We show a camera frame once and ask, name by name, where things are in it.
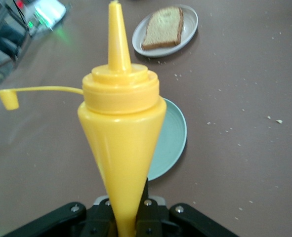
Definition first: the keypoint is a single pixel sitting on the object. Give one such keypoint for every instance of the yellow squeeze sauce bottle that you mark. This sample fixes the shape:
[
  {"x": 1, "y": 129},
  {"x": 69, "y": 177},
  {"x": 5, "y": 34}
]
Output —
[{"x": 123, "y": 148}]

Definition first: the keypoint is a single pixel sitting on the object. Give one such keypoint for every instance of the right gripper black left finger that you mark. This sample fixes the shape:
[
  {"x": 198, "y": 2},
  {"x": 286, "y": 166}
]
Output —
[{"x": 96, "y": 219}]

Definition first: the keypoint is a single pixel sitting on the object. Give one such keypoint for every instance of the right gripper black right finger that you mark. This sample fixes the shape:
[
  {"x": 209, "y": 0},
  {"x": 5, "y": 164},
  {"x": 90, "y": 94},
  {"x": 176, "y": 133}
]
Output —
[{"x": 155, "y": 222}]

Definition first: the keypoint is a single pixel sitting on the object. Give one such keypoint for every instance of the beige plate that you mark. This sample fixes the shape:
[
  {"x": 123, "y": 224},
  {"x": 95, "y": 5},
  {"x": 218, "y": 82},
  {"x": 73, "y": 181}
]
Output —
[{"x": 187, "y": 32}]

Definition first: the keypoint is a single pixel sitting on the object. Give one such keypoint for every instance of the brown bread slice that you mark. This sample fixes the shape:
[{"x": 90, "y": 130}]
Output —
[{"x": 163, "y": 27}]

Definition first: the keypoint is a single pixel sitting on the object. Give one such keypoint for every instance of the pale green plate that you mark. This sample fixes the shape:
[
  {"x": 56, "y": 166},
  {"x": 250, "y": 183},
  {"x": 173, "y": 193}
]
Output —
[{"x": 171, "y": 138}]

